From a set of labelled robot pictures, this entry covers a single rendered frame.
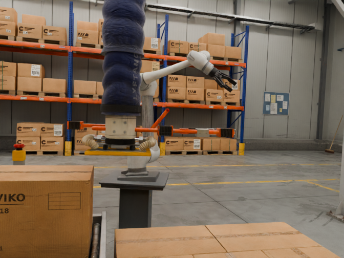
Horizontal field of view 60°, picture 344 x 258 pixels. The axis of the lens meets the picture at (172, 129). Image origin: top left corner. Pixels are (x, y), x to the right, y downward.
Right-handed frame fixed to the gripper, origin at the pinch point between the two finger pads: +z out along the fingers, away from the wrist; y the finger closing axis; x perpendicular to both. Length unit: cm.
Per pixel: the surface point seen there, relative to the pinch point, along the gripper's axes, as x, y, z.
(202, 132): 0, -71, 0
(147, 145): 11, -95, -20
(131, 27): -26, -72, -63
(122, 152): 17, -105, -27
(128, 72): -9, -82, -50
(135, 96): -1, -84, -41
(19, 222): 49, -150, -44
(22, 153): 82, -101, -86
